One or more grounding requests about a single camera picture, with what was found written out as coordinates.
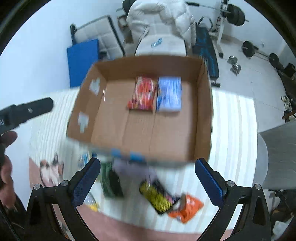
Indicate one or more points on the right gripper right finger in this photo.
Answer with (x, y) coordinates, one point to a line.
(214, 185)

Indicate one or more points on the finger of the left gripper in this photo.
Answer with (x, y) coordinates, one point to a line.
(15, 115)

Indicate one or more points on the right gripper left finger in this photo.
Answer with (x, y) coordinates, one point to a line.
(73, 194)

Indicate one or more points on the yellow silver snack bag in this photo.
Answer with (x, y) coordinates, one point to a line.
(91, 203)

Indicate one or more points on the orange snack bag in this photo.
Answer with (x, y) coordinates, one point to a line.
(186, 208)

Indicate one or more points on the cream blue tissue pack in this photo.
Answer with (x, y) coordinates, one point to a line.
(84, 158)

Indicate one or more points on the black yellow snack bag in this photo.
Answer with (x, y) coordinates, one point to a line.
(156, 194)

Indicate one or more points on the light blue tissue pack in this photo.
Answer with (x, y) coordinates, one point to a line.
(169, 97)

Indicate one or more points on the red snack bag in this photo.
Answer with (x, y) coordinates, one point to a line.
(143, 95)

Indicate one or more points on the person's left hand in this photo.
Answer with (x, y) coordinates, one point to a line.
(8, 195)

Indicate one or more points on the dark green snack bag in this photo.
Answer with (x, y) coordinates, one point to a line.
(110, 182)

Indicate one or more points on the striped mat with cat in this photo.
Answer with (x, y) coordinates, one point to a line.
(53, 157)

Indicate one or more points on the grey plastic chair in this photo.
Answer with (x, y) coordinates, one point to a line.
(275, 164)

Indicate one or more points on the blue foam board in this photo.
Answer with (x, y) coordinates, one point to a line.
(80, 58)

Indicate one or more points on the cardboard box with printed sides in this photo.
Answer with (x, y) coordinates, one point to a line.
(101, 117)

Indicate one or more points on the grey folded mattress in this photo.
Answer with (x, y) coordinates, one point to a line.
(103, 30)

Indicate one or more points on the chrome dumbbell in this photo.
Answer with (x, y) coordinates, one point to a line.
(235, 67)

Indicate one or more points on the floor barbell black plates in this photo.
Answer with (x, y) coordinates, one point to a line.
(250, 50)

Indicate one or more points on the dark blue weight bench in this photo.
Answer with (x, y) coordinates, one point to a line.
(204, 48)

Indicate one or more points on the white padded chair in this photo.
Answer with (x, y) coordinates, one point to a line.
(161, 39)

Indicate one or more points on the white puffer jacket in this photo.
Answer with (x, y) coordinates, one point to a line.
(161, 17)

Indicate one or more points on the barbell with black plates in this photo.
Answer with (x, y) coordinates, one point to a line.
(233, 14)

